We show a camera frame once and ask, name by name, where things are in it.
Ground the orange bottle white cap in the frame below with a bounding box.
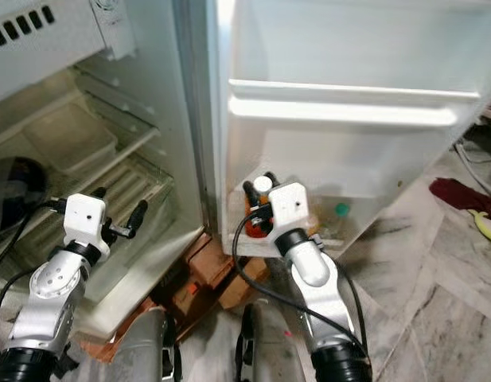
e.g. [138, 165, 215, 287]
[243, 175, 276, 238]

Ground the glass fridge shelf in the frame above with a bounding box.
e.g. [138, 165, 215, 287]
[74, 68, 162, 160]

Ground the fridge cabinet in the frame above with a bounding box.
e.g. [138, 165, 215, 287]
[0, 0, 210, 345]

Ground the fridge door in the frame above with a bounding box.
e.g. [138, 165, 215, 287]
[201, 0, 491, 259]

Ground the clear crisper cover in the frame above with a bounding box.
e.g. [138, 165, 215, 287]
[2, 155, 174, 275]

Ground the clear plastic container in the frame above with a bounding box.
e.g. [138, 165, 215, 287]
[22, 102, 119, 174]

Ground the clear bottle teal cap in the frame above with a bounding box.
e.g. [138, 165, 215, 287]
[329, 201, 356, 238]

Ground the black round pot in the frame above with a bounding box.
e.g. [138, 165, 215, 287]
[0, 157, 49, 237]

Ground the white door bottom shelf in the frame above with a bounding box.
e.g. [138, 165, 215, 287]
[217, 191, 405, 257]

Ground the grey left robot leg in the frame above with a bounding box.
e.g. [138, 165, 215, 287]
[118, 309, 176, 382]

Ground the grey robot leg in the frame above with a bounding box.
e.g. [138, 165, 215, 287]
[118, 309, 176, 382]
[236, 301, 316, 382]

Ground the grey right robot leg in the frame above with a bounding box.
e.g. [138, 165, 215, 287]
[236, 301, 316, 382]

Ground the white vented freezer panel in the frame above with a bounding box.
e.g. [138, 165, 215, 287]
[0, 0, 138, 104]

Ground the dark red cloth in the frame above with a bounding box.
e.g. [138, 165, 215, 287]
[428, 177, 491, 212]

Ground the yellow green toy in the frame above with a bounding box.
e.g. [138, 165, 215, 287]
[468, 209, 491, 250]

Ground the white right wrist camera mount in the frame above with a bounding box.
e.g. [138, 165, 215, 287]
[267, 181, 311, 236]

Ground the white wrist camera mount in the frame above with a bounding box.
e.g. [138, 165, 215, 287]
[64, 193, 112, 249]
[267, 181, 311, 236]

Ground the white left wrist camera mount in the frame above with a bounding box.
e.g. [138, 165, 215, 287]
[64, 193, 112, 249]

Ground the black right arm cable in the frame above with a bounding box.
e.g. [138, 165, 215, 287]
[231, 213, 369, 355]

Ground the white door shelf rail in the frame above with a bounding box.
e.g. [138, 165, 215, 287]
[226, 77, 483, 128]

